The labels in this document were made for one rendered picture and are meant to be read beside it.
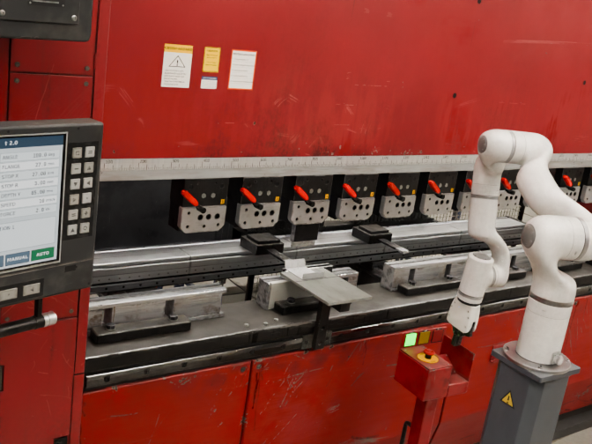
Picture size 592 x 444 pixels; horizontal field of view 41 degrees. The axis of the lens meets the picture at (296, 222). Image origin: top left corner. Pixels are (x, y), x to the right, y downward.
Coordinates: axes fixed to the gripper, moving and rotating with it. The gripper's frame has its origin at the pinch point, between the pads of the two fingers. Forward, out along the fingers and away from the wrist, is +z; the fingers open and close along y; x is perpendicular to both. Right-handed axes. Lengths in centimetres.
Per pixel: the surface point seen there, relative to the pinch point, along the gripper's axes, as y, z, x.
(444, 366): 4.9, 6.2, -7.9
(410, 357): -4.5, 7.5, -14.9
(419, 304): -24.2, -0.2, 3.2
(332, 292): -16.0, -14.1, -44.6
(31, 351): -5, -13, -141
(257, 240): -57, -14, -50
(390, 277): -37.5, -4.7, -1.6
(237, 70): -36, -79, -80
